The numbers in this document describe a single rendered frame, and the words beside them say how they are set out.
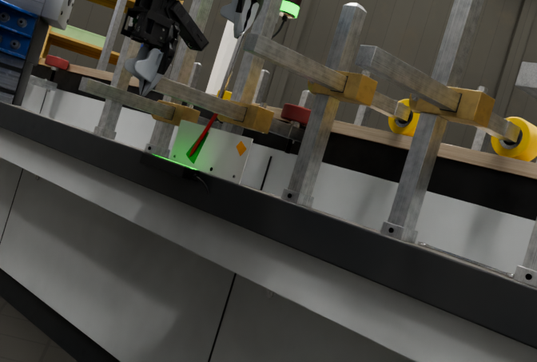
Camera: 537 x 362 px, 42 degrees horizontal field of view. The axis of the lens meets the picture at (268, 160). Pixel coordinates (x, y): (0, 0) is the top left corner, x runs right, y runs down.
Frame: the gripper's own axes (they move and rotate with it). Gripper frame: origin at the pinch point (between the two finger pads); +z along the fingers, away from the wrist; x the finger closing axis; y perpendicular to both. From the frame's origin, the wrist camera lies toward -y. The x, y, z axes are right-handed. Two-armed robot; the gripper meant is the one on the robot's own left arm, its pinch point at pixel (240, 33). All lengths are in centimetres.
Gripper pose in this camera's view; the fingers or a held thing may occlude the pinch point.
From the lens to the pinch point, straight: 152.0
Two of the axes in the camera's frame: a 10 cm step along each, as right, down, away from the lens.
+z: -2.9, 9.6, -0.1
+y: -8.6, -2.6, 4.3
